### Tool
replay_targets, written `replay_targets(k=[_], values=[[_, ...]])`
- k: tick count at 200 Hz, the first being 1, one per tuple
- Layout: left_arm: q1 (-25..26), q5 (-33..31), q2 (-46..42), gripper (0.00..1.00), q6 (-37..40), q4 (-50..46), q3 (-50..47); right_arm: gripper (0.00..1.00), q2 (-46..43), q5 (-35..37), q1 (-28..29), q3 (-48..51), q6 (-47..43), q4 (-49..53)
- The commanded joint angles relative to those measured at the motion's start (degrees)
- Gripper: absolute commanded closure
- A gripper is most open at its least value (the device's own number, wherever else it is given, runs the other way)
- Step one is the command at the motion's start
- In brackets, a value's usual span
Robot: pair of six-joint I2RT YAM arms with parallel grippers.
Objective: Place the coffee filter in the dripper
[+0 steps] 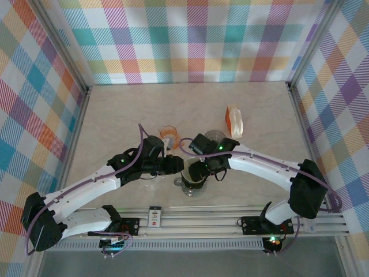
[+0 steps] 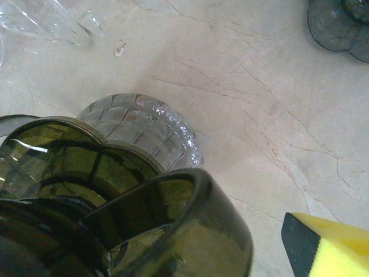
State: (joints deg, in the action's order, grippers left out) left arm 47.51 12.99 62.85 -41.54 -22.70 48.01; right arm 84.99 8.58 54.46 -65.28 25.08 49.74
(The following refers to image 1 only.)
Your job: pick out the grey glass coffee server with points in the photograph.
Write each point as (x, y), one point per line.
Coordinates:
(191, 192)

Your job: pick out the orange glass coffee server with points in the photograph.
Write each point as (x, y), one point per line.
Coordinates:
(168, 130)

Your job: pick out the orange coffee filter pack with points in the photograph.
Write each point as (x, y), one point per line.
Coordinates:
(235, 121)

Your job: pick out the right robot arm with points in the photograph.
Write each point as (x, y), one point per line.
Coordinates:
(259, 168)

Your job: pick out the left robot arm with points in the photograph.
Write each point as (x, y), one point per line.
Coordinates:
(86, 190)

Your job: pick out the white label card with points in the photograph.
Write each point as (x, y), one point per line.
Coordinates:
(154, 217)

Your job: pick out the small controller circuit board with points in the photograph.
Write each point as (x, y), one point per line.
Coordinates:
(111, 245)
(272, 241)

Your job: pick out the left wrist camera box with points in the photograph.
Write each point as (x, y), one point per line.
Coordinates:
(154, 147)

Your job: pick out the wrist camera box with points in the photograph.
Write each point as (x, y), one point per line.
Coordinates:
(154, 147)
(200, 144)

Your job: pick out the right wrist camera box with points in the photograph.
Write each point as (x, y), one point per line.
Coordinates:
(200, 144)

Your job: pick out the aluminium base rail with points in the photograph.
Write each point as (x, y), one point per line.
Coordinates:
(201, 222)

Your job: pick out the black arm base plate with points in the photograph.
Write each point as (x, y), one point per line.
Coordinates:
(250, 225)
(131, 223)

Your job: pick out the aluminium side rail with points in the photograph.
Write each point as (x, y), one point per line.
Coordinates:
(298, 115)
(79, 115)

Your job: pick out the clear plastic bracket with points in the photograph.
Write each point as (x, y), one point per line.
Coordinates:
(310, 225)

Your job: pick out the aluminium corner post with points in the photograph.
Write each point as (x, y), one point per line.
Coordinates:
(311, 43)
(63, 47)

